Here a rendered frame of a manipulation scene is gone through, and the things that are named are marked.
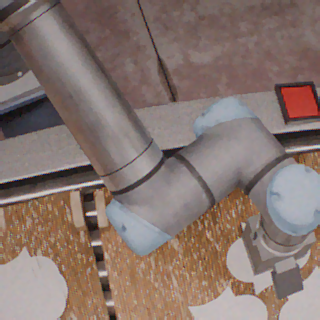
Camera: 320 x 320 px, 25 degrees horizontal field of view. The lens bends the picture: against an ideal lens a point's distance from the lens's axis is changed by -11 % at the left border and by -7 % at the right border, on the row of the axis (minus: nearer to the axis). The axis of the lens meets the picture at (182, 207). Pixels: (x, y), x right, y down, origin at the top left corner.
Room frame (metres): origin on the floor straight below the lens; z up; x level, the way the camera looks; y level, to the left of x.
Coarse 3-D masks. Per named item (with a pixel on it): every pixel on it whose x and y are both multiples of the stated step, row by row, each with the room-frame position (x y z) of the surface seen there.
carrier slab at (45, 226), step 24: (0, 216) 0.31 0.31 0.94; (24, 216) 0.31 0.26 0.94; (48, 216) 0.31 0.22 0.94; (72, 216) 0.31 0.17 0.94; (0, 240) 0.27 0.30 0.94; (24, 240) 0.27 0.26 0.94; (48, 240) 0.27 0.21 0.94; (72, 240) 0.27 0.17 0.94; (0, 264) 0.22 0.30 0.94; (72, 264) 0.23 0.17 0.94; (72, 288) 0.19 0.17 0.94; (96, 288) 0.20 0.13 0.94; (72, 312) 0.15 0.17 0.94; (96, 312) 0.16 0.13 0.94
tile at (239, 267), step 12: (240, 240) 0.28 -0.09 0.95; (228, 252) 0.26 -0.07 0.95; (240, 252) 0.26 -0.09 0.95; (228, 264) 0.24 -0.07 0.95; (240, 264) 0.24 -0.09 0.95; (300, 264) 0.24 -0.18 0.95; (240, 276) 0.22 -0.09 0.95; (252, 276) 0.22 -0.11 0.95; (264, 276) 0.22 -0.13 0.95; (264, 288) 0.20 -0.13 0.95
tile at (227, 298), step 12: (228, 288) 0.20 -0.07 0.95; (216, 300) 0.18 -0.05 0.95; (228, 300) 0.18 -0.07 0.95; (240, 300) 0.18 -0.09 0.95; (252, 300) 0.18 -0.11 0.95; (192, 312) 0.16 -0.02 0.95; (204, 312) 0.16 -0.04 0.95; (216, 312) 0.16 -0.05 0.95; (228, 312) 0.16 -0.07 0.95; (240, 312) 0.16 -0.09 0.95; (252, 312) 0.16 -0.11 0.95; (264, 312) 0.16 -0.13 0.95
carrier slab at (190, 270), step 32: (192, 224) 0.30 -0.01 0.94; (224, 224) 0.30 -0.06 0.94; (128, 256) 0.25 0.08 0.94; (160, 256) 0.25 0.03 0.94; (192, 256) 0.25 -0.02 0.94; (224, 256) 0.25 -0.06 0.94; (128, 288) 0.20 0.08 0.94; (160, 288) 0.20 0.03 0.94; (192, 288) 0.20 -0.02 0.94; (224, 288) 0.20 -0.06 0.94
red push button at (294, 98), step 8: (288, 88) 0.55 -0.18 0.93; (296, 88) 0.55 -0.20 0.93; (304, 88) 0.55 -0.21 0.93; (288, 96) 0.53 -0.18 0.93; (296, 96) 0.54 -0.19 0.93; (304, 96) 0.54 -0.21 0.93; (312, 96) 0.54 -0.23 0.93; (288, 104) 0.52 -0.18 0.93; (296, 104) 0.52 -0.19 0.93; (304, 104) 0.52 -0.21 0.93; (312, 104) 0.52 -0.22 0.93; (288, 112) 0.50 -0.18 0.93; (296, 112) 0.50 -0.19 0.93; (304, 112) 0.51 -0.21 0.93; (312, 112) 0.51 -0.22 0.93
